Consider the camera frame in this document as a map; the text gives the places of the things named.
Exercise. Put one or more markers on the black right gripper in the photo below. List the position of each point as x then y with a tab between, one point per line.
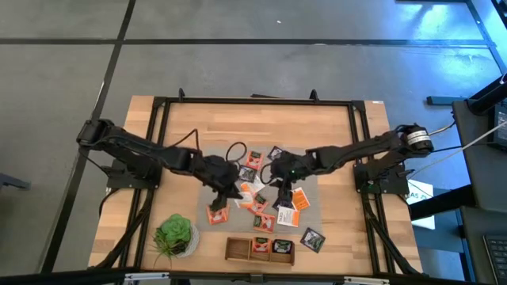
291	166

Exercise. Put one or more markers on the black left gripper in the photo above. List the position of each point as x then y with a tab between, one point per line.
216	172

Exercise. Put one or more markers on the orange peach tea packet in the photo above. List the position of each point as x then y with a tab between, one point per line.
218	215
264	222
258	204
254	160
261	244

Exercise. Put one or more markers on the purple blackcurrant tea packet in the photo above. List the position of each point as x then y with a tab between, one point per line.
312	239
275	153
277	206
247	173
282	246

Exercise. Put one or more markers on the white orange Tazo tea packet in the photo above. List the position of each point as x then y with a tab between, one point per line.
288	217
253	186
242	201
300	198

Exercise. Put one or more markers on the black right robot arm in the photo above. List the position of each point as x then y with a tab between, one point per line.
356	150

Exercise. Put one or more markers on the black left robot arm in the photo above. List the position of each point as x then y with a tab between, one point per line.
130	146

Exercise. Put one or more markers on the grey woven placemat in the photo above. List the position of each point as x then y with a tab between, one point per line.
233	226

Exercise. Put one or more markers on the wooden three-compartment organizer box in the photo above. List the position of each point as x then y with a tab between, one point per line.
237	250

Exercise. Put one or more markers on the green succulent in white pot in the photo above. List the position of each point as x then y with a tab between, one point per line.
174	233

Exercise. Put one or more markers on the white paper sign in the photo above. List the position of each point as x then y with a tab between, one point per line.
421	190

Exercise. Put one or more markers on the black desk beam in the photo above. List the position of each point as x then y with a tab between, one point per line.
439	204

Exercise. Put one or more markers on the black gantry beam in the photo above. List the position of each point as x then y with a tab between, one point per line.
79	278

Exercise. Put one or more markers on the teal metal bar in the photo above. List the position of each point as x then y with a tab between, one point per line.
443	100

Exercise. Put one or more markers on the grey desk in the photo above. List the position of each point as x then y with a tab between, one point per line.
475	166

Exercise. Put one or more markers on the dark chair base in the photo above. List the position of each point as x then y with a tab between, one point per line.
12	183

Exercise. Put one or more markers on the black keyboard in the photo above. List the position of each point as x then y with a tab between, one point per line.
497	257

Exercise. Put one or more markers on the black monitor pole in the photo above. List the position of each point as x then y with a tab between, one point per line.
487	99

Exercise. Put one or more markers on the black aluminium table frame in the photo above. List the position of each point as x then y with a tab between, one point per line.
257	101

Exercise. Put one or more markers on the silver gantry bracket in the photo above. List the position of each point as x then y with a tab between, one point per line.
146	276
366	280

